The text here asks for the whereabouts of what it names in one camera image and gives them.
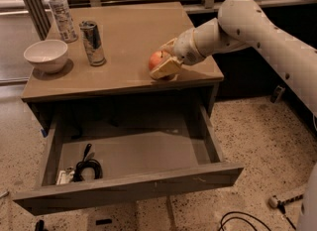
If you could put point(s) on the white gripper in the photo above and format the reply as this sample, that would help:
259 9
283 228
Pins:
185 49

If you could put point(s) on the clear plastic water bottle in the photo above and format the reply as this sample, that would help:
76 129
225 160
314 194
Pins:
63 20

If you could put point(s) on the brown cabinet with top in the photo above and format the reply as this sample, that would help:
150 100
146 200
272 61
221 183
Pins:
129 35

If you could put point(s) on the small dark device on floor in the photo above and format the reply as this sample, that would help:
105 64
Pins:
277 94

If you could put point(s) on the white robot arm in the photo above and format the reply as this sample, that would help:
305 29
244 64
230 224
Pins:
241 24

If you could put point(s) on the silver drink can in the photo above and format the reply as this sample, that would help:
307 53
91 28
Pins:
92 42

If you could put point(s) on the white adapter in drawer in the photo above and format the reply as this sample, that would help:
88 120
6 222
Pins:
65 176

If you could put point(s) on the red apple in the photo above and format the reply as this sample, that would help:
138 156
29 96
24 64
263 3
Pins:
158 57

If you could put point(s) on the black object at bottom edge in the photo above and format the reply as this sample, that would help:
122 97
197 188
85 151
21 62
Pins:
40 226

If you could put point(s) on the open grey top drawer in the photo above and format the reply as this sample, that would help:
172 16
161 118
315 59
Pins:
173 151

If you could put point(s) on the white ceramic bowl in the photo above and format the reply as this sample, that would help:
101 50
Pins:
49 56

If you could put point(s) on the white power strip on floor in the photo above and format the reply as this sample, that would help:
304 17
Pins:
287 197

